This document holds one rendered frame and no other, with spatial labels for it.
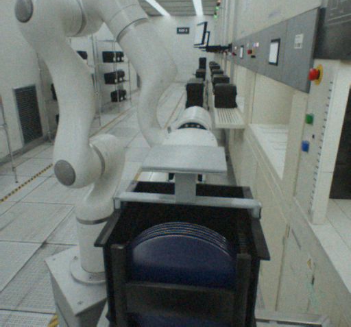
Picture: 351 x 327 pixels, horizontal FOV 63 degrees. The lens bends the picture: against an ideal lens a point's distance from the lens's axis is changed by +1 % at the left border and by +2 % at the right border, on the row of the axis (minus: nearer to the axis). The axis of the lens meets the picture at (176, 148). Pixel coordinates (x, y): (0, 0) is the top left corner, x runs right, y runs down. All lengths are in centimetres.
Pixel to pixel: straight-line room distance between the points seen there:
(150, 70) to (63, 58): 24
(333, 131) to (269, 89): 154
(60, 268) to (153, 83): 69
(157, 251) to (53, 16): 57
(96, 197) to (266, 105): 187
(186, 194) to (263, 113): 210
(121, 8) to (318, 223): 88
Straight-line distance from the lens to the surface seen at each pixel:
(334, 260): 97
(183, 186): 45
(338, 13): 100
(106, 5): 72
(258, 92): 247
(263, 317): 91
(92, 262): 98
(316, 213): 109
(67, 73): 80
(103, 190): 90
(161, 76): 66
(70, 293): 98
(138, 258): 46
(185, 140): 51
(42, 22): 76
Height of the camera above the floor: 142
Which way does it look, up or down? 19 degrees down
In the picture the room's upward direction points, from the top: straight up
